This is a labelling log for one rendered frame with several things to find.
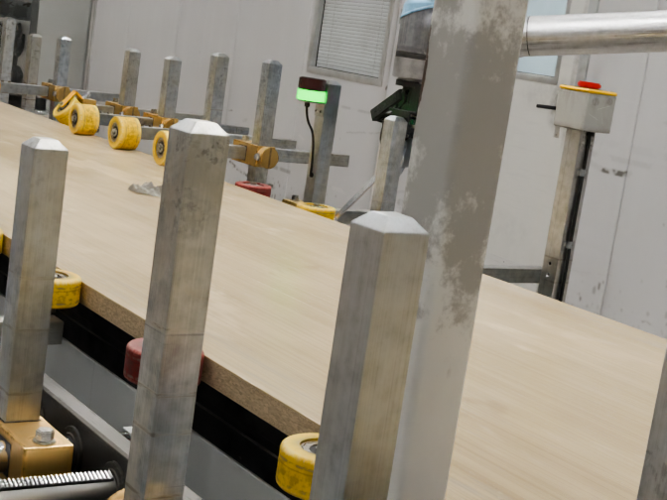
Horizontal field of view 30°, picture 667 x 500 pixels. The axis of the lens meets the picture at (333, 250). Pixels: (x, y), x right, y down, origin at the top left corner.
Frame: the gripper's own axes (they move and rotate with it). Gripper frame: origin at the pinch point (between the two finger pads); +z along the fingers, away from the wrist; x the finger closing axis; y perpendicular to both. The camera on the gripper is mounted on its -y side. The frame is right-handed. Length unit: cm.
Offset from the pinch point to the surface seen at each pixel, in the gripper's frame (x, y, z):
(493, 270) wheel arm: 4.4, 31.3, 13.8
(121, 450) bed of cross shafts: -112, 110, 14
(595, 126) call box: -9, 63, -18
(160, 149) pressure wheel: -33, -45, 4
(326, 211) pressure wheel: -21.9, 8.8, 7.6
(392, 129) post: -9.8, 10.4, -10.1
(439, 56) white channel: -107, 141, -26
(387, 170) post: -9.6, 10.6, -1.9
